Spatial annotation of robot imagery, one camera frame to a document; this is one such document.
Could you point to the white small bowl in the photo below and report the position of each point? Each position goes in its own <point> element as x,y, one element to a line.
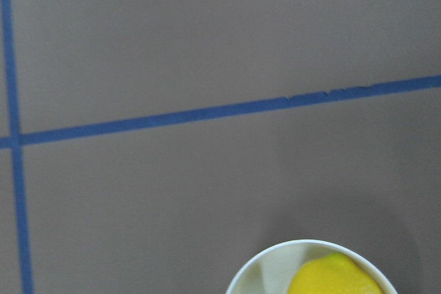
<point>272,270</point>

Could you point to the yellow lemon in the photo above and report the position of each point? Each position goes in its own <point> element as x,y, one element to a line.
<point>334,273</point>

